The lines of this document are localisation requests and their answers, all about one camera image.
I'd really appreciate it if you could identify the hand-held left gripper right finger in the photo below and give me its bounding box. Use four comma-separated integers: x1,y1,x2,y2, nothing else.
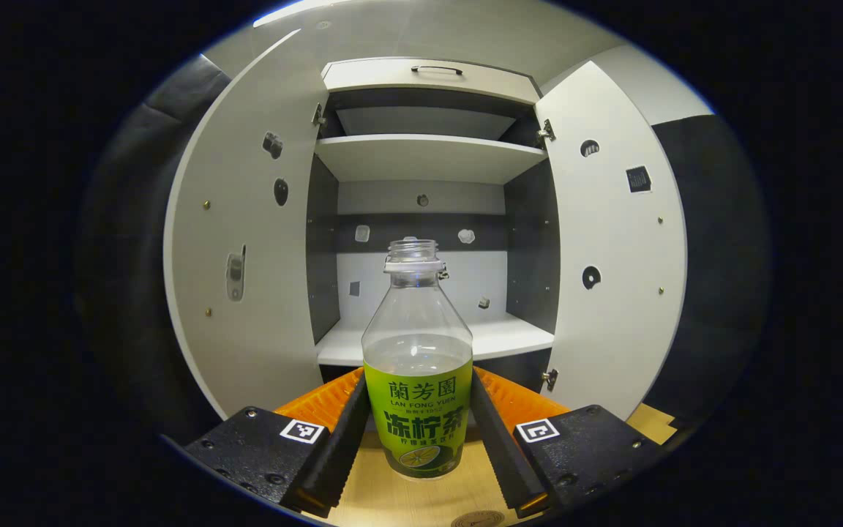
469,366,662,519

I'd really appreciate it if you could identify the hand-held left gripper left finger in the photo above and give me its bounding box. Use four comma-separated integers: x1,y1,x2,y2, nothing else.
184,366,371,519

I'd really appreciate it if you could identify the round wooden coaster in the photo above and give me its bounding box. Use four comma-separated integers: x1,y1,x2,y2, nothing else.
451,510,506,527

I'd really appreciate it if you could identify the green label clear bottle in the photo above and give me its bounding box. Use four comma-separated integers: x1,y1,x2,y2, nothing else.
361,239,474,480

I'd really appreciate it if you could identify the white cabinet door headphone sticker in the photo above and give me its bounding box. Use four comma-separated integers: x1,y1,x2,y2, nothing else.
535,61,688,422

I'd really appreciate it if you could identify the white grey cabinet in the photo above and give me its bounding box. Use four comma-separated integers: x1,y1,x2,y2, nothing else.
307,57,561,385

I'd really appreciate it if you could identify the black backdrop cloth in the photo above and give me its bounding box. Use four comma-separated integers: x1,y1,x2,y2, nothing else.
74,55,232,440
645,113,770,433

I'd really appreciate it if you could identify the ceiling light panel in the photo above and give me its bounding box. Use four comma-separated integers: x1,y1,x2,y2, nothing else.
253,0,349,29

